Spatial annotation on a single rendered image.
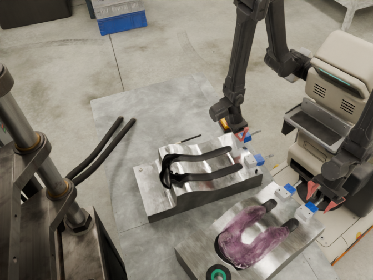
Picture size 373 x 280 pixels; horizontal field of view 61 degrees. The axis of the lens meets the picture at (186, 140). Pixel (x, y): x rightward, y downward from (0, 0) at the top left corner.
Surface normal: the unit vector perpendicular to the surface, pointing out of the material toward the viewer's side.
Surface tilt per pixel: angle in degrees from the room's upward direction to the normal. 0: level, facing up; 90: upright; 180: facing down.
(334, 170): 64
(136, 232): 0
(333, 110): 105
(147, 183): 0
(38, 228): 0
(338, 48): 42
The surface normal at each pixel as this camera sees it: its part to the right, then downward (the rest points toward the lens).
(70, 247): -0.06, -0.67
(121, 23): 0.31, 0.70
